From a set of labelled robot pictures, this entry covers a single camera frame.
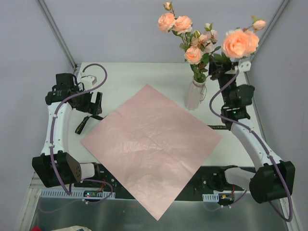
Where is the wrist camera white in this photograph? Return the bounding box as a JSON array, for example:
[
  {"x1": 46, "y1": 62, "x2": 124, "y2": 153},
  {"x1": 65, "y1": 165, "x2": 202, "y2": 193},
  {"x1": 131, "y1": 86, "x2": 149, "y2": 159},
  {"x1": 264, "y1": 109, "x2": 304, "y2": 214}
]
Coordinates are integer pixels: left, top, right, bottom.
[
  {"x1": 238, "y1": 57, "x2": 252, "y2": 72},
  {"x1": 80, "y1": 72, "x2": 97, "y2": 90}
]

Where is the left aluminium frame post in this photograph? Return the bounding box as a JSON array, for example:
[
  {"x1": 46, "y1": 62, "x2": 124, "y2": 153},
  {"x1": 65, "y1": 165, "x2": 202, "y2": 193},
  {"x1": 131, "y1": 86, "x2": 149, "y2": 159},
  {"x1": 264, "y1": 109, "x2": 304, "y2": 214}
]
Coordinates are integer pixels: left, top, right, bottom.
[{"x1": 36, "y1": 0, "x2": 78, "y2": 71}]

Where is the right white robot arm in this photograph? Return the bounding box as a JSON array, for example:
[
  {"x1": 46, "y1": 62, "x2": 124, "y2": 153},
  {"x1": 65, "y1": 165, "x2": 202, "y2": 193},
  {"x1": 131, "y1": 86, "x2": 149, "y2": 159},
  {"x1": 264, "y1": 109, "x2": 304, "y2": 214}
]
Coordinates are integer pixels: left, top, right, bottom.
[{"x1": 209, "y1": 61, "x2": 295, "y2": 204}]

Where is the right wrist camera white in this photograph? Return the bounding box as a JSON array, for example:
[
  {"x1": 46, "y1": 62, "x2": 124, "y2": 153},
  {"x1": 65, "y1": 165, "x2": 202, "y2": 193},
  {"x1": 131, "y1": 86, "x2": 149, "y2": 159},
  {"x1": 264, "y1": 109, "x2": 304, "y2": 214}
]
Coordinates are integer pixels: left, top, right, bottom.
[{"x1": 238, "y1": 57, "x2": 252, "y2": 72}]

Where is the aluminium frame post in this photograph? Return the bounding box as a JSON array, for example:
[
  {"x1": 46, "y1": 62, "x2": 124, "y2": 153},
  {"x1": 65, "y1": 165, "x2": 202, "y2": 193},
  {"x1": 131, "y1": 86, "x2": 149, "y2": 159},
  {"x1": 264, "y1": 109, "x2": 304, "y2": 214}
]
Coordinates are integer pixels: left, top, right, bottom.
[
  {"x1": 243, "y1": 0, "x2": 292, "y2": 72},
  {"x1": 36, "y1": 0, "x2": 78, "y2": 71}
]

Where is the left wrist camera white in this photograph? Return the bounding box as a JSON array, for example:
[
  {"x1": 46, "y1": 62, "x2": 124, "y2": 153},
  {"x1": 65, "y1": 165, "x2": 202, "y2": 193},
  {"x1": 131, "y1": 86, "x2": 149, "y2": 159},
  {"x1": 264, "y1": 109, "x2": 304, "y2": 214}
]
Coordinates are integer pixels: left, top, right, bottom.
[{"x1": 80, "y1": 72, "x2": 97, "y2": 90}]

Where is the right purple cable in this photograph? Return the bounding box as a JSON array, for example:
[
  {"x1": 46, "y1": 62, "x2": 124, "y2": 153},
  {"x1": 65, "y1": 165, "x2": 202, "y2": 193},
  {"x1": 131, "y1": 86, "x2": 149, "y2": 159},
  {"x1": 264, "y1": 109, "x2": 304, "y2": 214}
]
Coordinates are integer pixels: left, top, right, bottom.
[{"x1": 204, "y1": 68, "x2": 294, "y2": 221}]

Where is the pink tissue paper sheet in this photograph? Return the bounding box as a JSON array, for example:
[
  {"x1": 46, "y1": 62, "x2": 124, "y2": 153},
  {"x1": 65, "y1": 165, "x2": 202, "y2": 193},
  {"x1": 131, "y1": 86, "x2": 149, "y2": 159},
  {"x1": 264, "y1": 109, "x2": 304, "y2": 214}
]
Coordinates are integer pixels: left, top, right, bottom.
[{"x1": 81, "y1": 85, "x2": 221, "y2": 219}]

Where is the pink rose stem one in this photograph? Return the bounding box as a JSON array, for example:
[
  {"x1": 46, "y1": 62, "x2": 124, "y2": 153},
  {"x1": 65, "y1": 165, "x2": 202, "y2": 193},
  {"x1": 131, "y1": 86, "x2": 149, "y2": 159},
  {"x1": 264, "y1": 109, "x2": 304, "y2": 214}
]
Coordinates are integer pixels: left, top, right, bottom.
[{"x1": 210, "y1": 16, "x2": 267, "y2": 68}]

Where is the white ribbed ceramic vase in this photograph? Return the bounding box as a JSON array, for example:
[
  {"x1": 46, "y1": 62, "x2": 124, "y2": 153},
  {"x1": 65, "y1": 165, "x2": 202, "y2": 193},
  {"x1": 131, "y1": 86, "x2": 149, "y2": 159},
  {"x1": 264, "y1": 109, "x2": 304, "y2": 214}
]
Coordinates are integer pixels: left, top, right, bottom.
[{"x1": 184, "y1": 79, "x2": 207, "y2": 110}]

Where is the pink rose stem three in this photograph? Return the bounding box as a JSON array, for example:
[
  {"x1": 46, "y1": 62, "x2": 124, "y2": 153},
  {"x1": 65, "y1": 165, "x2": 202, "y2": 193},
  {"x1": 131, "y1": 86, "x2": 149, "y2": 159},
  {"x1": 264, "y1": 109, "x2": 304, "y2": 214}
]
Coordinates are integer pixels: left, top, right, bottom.
[{"x1": 184, "y1": 23, "x2": 220, "y2": 73}]

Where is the black ribbon gold lettering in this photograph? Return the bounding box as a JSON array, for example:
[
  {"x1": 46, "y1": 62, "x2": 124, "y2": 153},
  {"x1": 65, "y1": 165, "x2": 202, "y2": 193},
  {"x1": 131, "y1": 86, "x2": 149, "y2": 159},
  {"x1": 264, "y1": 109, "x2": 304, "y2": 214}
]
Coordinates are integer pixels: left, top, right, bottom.
[{"x1": 75, "y1": 115, "x2": 103, "y2": 135}]

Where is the front aluminium rail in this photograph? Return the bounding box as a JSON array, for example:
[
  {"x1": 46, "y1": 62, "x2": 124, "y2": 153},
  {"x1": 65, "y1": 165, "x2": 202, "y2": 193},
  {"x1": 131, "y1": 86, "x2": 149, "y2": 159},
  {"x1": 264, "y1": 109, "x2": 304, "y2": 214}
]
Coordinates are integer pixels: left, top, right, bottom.
[{"x1": 29, "y1": 173, "x2": 46, "y2": 198}]

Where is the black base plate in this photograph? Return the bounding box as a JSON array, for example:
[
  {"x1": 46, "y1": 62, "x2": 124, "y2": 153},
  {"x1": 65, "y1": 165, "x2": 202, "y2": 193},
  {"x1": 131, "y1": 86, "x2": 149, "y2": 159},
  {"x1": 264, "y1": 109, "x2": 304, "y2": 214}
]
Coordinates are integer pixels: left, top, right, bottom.
[{"x1": 72, "y1": 162, "x2": 256, "y2": 200}]

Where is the pink rose stem two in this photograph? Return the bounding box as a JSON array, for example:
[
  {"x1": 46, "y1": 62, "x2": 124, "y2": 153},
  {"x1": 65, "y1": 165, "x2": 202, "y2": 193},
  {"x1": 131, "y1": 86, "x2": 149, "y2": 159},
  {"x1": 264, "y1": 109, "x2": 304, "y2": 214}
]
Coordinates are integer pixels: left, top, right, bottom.
[{"x1": 158, "y1": 1, "x2": 207, "y2": 83}]

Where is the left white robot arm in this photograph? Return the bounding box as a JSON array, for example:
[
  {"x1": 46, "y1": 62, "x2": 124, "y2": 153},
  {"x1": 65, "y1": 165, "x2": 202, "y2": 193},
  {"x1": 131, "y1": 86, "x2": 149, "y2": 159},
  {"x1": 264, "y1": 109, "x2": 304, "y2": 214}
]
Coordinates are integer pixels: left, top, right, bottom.
[{"x1": 32, "y1": 73, "x2": 103, "y2": 188}]

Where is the right aluminium frame post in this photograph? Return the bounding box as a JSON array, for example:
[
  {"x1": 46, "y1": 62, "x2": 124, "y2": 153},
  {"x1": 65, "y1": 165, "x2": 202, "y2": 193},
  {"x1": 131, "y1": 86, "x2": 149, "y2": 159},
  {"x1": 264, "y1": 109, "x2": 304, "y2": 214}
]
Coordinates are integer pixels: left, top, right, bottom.
[{"x1": 243, "y1": 0, "x2": 292, "y2": 72}]

